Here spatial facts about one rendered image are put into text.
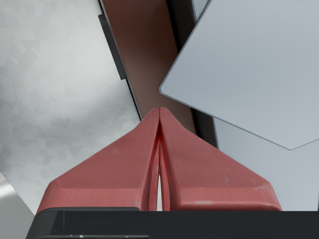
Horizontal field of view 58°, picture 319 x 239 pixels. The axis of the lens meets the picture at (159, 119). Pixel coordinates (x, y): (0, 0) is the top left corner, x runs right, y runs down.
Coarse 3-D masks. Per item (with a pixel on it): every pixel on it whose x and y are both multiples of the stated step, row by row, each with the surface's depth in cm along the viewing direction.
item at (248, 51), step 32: (224, 0) 16; (256, 0) 16; (288, 0) 17; (224, 32) 17; (256, 32) 17; (288, 32) 18; (224, 64) 18; (256, 64) 18; (288, 64) 19; (224, 96) 19; (256, 96) 20; (288, 96) 20; (256, 128) 21; (288, 128) 22
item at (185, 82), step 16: (192, 32) 16; (192, 48) 17; (176, 64) 17; (192, 64) 17; (176, 80) 17; (192, 80) 18; (176, 96) 18; (192, 96) 18; (208, 96) 19; (208, 112) 19
